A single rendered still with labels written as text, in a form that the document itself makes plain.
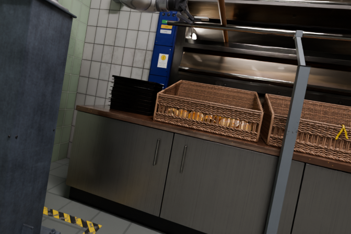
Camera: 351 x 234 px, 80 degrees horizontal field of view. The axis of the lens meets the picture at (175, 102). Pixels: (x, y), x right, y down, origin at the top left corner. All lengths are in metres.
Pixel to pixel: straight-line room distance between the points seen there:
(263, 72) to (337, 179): 0.79
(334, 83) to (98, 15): 1.86
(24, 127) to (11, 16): 0.39
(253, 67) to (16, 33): 1.34
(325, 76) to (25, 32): 1.63
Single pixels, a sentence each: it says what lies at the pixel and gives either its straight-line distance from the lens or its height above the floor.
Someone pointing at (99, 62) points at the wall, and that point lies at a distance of 1.96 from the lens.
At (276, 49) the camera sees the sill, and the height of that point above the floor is 1.16.
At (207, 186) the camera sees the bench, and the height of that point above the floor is 0.33.
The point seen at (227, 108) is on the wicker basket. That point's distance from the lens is 1.08.
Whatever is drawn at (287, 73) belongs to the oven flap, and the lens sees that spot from 1.63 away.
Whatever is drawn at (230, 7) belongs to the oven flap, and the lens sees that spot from 1.61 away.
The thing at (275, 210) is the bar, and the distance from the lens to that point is 1.09.
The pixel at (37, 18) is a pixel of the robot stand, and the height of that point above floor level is 0.92.
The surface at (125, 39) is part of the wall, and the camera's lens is 1.88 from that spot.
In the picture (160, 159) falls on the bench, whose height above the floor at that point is 0.40.
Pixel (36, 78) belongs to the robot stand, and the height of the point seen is 0.71.
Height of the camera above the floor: 0.75
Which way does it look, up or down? 2 degrees down
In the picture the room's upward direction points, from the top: 10 degrees clockwise
